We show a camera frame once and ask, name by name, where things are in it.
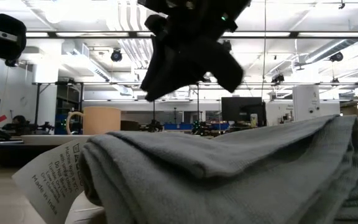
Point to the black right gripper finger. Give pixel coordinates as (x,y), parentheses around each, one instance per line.
(169,68)
(222,65)

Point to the grey cloth napkin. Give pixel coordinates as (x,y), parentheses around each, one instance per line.
(228,161)

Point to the round white plate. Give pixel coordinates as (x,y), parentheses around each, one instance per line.
(54,139)

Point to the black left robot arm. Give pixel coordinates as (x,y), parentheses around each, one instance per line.
(8,46)

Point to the black plastic serving tray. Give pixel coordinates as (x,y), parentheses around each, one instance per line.
(17,154)

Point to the black computer monitor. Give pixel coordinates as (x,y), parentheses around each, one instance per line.
(241,109)

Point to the black ceiling spotlight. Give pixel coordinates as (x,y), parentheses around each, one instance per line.
(116,56)
(336,57)

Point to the long ceiling light strip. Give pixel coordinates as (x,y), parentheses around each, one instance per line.
(104,34)

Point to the white cabinet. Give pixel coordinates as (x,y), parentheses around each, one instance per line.
(306,102)

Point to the black metal rack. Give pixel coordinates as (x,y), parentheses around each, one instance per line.
(37,102)

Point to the person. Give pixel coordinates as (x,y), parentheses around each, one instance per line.
(19,121)

